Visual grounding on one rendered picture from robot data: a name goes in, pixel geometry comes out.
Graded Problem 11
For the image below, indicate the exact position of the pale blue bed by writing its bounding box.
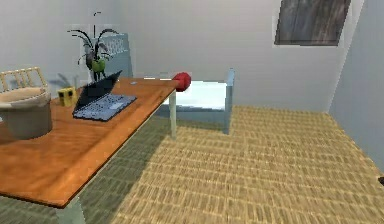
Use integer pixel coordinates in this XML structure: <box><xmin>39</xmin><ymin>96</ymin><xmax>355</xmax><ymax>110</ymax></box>
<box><xmin>99</xmin><ymin>32</ymin><xmax>236</xmax><ymax>136</ymax></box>

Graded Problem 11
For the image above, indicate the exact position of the yellow small box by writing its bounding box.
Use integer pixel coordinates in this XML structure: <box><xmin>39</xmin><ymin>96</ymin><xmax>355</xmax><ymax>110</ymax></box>
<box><xmin>57</xmin><ymin>86</ymin><xmax>78</xmax><ymax>108</ymax></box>

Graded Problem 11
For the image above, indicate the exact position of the grey round bowl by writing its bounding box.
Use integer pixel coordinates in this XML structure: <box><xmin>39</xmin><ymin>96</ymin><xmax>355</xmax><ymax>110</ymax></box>
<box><xmin>0</xmin><ymin>87</ymin><xmax>54</xmax><ymax>141</ymax></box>

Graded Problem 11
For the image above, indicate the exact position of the house plant in green pot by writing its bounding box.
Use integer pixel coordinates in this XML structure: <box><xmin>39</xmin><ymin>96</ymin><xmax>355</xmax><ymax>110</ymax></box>
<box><xmin>67</xmin><ymin>11</ymin><xmax>120</xmax><ymax>83</ymax></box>

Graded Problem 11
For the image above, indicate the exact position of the beige wooden chair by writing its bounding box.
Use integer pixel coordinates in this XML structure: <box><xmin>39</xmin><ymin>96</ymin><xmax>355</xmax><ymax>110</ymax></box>
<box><xmin>0</xmin><ymin>66</ymin><xmax>49</xmax><ymax>93</ymax></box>

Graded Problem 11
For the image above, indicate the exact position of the orange wooden table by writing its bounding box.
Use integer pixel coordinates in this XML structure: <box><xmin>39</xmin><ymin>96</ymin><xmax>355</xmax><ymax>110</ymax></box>
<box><xmin>0</xmin><ymin>77</ymin><xmax>181</xmax><ymax>224</ymax></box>

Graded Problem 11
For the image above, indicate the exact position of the dark framed wall picture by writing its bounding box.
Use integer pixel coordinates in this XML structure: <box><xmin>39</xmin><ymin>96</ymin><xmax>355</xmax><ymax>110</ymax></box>
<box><xmin>274</xmin><ymin>0</ymin><xmax>352</xmax><ymax>47</ymax></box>

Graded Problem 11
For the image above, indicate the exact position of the black open laptop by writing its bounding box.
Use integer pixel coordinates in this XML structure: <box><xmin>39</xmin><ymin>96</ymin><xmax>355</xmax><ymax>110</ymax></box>
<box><xmin>72</xmin><ymin>70</ymin><xmax>138</xmax><ymax>123</ymax></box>

